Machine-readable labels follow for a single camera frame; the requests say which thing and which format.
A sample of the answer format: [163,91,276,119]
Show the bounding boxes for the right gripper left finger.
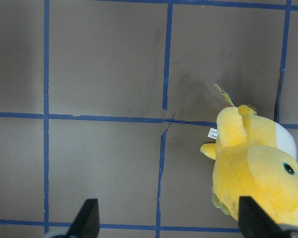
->
[67,198,100,238]

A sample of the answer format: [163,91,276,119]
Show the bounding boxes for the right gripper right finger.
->
[238,196,284,238]

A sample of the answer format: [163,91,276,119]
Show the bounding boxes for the yellow plush dinosaur toy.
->
[200,91,298,226]

